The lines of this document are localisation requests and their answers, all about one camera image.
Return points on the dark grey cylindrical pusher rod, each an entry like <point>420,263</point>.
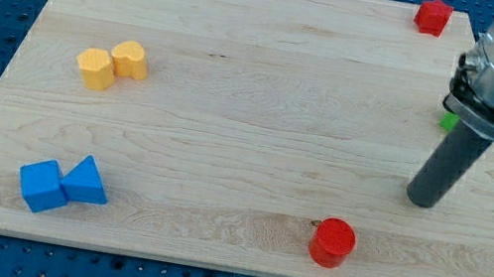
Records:
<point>451,159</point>

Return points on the red cylinder block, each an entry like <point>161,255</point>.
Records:
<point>332,242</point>

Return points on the green block behind arm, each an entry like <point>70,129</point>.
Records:
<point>448,121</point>

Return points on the yellow pentagon block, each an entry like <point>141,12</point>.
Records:
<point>96,68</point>

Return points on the blue cube block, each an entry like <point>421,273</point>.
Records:
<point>41,186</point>

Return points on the yellow heart block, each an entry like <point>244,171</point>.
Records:
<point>130,60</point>

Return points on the blue triangle block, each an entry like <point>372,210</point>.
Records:
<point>83,183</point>

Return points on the red star block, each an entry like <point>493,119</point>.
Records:
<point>432,17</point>

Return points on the wooden board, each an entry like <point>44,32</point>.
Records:
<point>258,119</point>

